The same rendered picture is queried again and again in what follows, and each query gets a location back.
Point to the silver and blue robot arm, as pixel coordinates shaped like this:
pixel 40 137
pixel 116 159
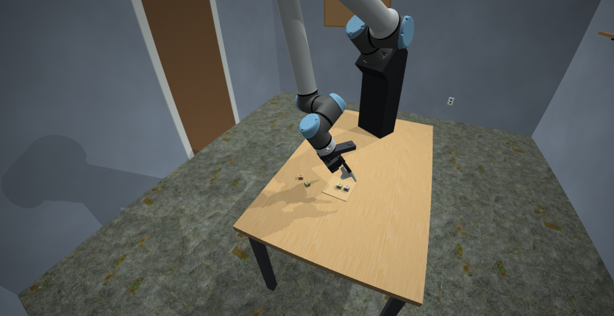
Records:
pixel 374 30

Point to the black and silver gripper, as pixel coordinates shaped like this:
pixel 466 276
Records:
pixel 334 162

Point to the tan square mat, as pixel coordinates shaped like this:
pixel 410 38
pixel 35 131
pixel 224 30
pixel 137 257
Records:
pixel 330 188

